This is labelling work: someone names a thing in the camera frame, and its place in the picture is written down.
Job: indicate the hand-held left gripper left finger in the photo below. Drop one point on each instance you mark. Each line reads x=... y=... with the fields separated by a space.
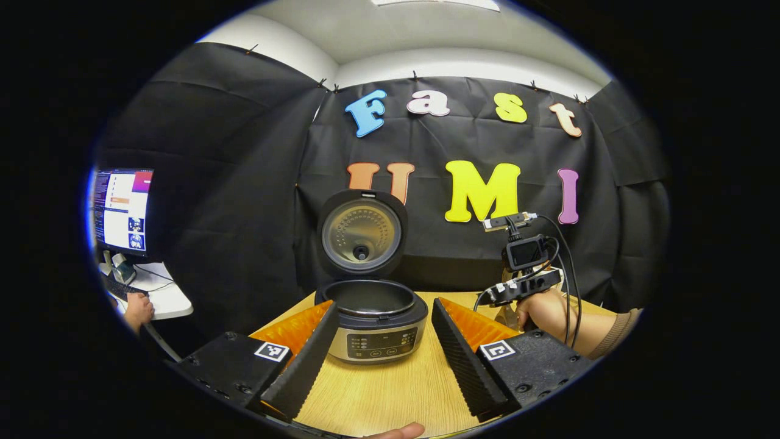
x=304 y=366

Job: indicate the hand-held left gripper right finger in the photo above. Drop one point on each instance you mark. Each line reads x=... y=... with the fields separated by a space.
x=463 y=366

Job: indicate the black silver rice cooker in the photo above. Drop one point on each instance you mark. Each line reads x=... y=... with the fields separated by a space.
x=378 y=341

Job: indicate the white side table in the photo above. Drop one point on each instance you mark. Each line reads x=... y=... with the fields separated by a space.
x=167 y=299

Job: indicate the black backdrop cloth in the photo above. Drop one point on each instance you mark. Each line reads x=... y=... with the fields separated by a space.
x=244 y=183

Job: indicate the black keyboard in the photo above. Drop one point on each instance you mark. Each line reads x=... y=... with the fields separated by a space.
x=122 y=288

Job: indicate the computer monitor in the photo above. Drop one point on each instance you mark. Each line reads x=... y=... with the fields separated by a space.
x=125 y=210

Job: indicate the ceiling light panel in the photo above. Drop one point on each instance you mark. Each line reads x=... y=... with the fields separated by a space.
x=439 y=3

